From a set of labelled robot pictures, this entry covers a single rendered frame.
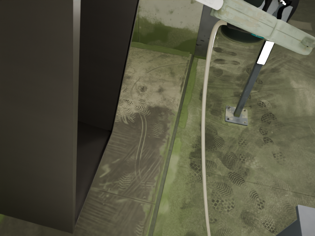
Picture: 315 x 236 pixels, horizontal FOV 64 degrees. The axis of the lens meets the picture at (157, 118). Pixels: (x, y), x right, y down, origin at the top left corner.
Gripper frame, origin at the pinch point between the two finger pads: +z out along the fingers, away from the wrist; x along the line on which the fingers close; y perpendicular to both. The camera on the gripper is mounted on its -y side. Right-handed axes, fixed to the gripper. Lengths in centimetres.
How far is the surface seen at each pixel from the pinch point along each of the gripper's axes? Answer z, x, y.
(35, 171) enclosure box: 55, 46, 12
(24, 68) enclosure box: 20, 52, -5
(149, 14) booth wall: 4, -50, 213
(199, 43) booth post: 14, -107, 190
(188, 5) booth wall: -16, -77, 187
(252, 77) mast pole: 21, -100, 93
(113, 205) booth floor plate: 122, -9, 67
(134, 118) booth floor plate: 87, -33, 130
